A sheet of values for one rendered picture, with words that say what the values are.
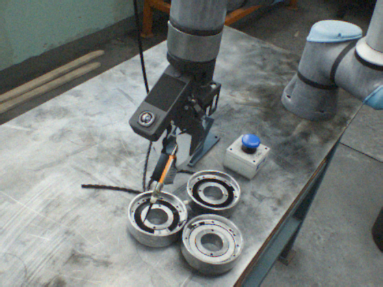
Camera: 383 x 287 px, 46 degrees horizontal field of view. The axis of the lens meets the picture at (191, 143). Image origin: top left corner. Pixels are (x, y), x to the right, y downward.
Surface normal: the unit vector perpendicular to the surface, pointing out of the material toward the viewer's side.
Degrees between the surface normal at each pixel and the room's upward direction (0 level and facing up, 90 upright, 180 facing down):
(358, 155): 0
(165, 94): 31
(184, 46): 90
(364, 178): 0
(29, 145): 0
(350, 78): 92
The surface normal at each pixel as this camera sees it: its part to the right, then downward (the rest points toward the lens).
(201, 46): 0.22, 0.64
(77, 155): 0.14, -0.76
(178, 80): -0.15, -0.41
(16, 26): 0.82, 0.44
